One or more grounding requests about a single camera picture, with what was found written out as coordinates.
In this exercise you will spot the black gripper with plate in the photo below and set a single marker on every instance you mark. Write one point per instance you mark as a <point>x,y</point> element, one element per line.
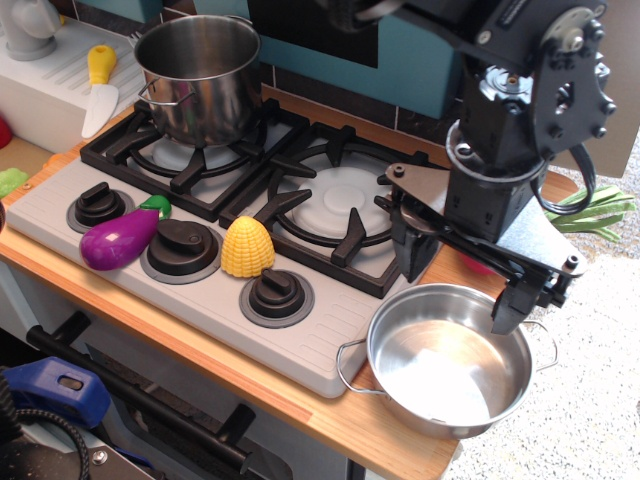
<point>530,252</point>

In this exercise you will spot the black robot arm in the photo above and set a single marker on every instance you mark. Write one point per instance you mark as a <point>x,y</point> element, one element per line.
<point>533,96</point>

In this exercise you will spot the shallow stainless steel pot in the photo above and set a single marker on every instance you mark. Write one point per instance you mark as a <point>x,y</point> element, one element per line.
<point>437,365</point>

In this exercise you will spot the grey toy stove top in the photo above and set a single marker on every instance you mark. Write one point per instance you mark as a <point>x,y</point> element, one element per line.
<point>305,352</point>

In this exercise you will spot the black right stove knob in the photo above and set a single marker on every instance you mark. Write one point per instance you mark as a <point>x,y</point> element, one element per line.
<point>277,299</point>

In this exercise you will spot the black stove knob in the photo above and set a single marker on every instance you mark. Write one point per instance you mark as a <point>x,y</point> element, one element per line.
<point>97,205</point>
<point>182,252</point>
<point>277,299</point>

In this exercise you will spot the black middle stove knob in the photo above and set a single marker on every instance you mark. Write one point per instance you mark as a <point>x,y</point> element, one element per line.
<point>182,252</point>

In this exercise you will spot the tall stainless steel pot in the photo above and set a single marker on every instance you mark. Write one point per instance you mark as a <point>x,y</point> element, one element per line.
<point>202,78</point>

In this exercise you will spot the black left stove knob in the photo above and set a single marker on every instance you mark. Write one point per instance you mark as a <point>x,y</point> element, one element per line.
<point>97,205</point>

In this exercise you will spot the red toy under gripper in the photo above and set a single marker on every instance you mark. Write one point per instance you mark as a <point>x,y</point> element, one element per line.
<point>475,266</point>

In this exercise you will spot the black right burner grate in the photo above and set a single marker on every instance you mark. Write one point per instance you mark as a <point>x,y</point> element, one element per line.
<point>323,199</point>

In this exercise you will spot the black burner grate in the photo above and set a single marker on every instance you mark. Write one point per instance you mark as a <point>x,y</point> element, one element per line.
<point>201,181</point>
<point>323,199</point>

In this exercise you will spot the green toy beans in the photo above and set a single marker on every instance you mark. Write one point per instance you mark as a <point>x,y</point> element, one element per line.
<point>607,207</point>

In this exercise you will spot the yellow toy corn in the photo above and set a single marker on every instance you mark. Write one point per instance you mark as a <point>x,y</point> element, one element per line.
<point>247,248</point>

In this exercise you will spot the black left burner grate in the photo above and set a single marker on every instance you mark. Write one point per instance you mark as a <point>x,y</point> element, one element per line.
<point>201,181</point>

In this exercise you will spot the purple toy eggplant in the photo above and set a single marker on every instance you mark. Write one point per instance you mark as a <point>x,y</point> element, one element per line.
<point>116,243</point>

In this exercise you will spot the blue plastic clamp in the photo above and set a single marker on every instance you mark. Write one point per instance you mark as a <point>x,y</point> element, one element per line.
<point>59,387</point>

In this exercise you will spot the white toy sink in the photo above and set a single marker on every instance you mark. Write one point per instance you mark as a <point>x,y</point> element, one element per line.
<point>44,101</point>

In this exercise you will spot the green toy vegetable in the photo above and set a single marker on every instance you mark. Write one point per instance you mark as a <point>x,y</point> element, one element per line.
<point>11,179</point>

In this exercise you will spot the red toy item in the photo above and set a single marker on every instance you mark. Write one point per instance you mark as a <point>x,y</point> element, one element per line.
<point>6,134</point>

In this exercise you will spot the grey toy faucet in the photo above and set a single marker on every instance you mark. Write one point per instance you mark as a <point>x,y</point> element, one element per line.
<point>30,28</point>

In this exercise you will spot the black oven door handle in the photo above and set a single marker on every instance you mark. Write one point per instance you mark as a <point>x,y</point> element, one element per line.
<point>222,445</point>

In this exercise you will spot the yellow handled toy knife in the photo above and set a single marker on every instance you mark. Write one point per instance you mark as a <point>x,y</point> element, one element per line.
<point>103,97</point>

